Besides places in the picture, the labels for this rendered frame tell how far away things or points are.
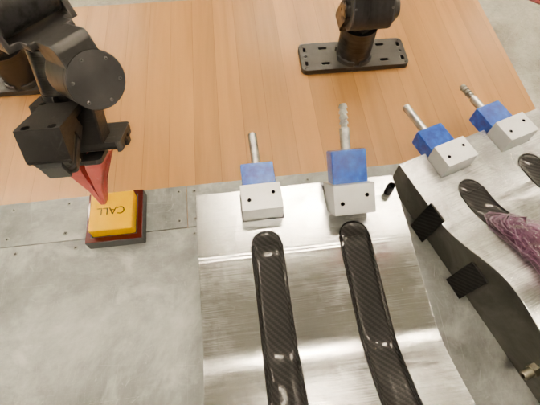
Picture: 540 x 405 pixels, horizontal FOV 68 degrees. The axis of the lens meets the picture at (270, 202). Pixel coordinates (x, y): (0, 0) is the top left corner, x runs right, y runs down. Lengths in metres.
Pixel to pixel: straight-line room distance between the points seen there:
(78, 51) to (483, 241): 0.50
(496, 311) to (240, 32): 0.65
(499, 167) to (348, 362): 0.37
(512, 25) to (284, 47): 1.80
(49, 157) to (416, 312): 0.42
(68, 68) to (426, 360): 0.45
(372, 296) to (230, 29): 0.59
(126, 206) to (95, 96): 0.21
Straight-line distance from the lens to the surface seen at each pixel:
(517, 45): 2.39
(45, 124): 0.45
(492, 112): 0.71
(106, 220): 0.60
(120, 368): 0.57
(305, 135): 0.68
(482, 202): 0.63
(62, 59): 0.42
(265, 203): 0.48
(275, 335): 0.47
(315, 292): 0.47
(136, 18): 0.93
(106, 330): 0.59
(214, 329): 0.47
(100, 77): 0.43
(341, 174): 0.49
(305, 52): 0.80
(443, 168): 0.61
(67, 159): 0.44
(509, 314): 0.57
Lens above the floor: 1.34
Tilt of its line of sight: 62 degrees down
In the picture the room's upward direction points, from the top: 1 degrees clockwise
